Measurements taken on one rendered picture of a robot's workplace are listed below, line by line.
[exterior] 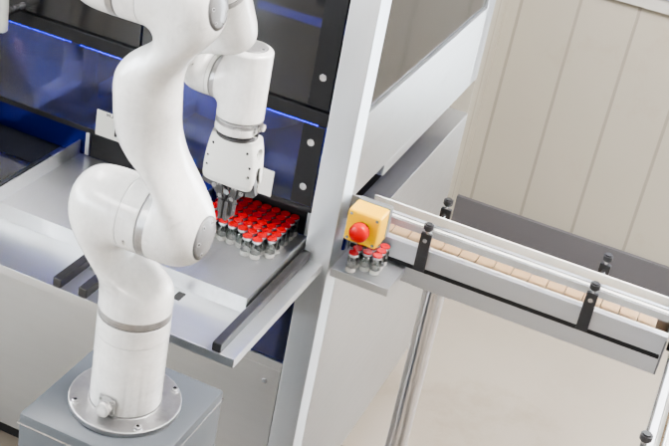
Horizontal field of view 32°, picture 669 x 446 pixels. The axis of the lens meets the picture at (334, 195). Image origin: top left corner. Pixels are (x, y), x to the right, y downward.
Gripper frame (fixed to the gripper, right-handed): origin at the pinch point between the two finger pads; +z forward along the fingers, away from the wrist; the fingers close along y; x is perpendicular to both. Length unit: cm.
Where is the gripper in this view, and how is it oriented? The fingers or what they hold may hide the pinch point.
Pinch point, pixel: (226, 207)
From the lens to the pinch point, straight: 215.2
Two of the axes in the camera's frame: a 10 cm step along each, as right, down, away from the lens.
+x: -3.8, 3.7, -8.4
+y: -9.1, -3.2, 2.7
